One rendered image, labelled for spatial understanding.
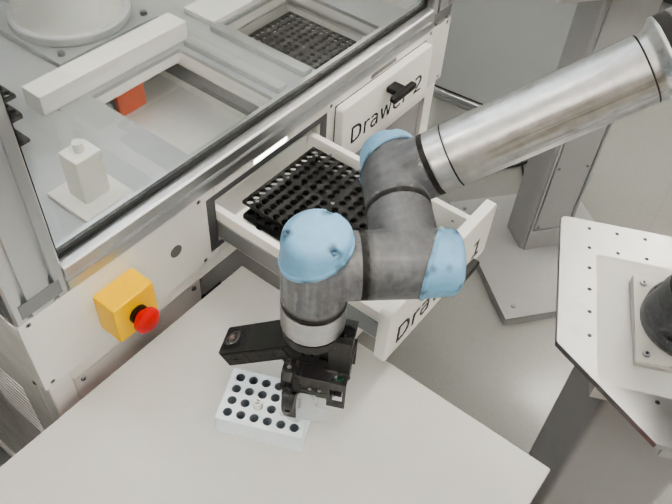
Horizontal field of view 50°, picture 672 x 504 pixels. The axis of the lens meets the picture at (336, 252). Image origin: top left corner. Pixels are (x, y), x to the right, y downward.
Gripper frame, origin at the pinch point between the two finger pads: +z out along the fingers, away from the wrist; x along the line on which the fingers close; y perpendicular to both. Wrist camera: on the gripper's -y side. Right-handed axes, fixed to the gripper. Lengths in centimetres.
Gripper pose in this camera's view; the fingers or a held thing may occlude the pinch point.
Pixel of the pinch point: (294, 408)
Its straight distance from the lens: 100.8
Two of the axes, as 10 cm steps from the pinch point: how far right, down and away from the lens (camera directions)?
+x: 2.2, -7.1, 6.7
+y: 9.7, 1.9, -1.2
